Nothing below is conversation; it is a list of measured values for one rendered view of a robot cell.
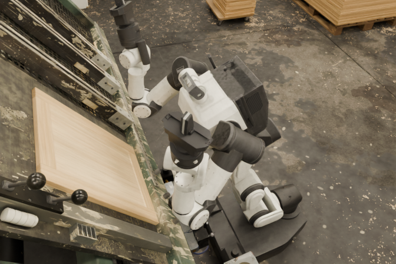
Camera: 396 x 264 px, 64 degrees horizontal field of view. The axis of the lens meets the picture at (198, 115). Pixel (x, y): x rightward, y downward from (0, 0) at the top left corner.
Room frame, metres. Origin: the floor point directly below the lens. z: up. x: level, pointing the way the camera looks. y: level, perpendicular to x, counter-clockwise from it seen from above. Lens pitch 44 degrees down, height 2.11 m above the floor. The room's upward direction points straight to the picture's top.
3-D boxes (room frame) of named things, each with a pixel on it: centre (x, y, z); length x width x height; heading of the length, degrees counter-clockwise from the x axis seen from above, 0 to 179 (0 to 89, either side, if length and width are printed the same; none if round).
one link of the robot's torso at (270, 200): (1.05, -0.41, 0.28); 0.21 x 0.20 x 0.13; 112
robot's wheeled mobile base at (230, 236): (1.04, -0.38, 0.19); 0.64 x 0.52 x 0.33; 112
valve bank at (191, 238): (0.80, 0.06, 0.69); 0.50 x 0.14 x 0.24; 22
